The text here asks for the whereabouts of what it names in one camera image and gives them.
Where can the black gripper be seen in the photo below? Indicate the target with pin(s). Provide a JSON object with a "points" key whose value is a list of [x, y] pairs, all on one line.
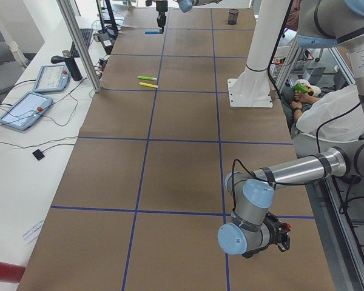
{"points": [[272, 234], [161, 13]]}

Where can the blue marker pen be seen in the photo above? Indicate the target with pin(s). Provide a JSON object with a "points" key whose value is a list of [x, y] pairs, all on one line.
{"points": [[151, 32]]}

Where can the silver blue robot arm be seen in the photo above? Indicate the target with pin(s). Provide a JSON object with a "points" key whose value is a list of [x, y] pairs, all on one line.
{"points": [[184, 5], [252, 228]]}

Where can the green marker pen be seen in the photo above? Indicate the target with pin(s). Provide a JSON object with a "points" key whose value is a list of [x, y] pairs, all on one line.
{"points": [[147, 78]]}

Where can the yellow marker pen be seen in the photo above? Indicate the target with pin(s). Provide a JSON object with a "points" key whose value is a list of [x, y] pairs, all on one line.
{"points": [[144, 84]]}

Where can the far black mesh cup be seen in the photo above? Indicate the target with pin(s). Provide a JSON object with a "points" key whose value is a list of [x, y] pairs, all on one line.
{"points": [[232, 16]]}

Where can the black water bottle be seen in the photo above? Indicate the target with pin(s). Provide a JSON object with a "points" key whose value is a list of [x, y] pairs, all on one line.
{"points": [[72, 65]]}

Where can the upper blue teach pendant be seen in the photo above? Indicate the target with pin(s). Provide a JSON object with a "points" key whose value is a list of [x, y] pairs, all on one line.
{"points": [[52, 79]]}

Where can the blue teach pendant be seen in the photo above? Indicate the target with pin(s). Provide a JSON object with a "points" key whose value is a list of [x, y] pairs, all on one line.
{"points": [[52, 79], [24, 113]]}

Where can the seated person white shirt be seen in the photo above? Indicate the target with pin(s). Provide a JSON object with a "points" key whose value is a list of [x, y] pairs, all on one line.
{"points": [[335, 116]]}

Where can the brown paper table mat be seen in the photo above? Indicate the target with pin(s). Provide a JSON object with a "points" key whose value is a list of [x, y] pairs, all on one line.
{"points": [[142, 197]]}

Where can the lower blue teach pendant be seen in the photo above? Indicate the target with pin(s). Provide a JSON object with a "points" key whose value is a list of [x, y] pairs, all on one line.
{"points": [[24, 113]]}

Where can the small black square device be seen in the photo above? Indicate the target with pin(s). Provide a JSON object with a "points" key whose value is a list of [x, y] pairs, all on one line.
{"points": [[38, 154]]}

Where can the red cylinder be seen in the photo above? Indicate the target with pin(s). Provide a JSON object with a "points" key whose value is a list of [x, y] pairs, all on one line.
{"points": [[11, 273]]}

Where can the aluminium frame post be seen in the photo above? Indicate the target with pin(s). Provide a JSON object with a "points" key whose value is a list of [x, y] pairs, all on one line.
{"points": [[73, 28]]}

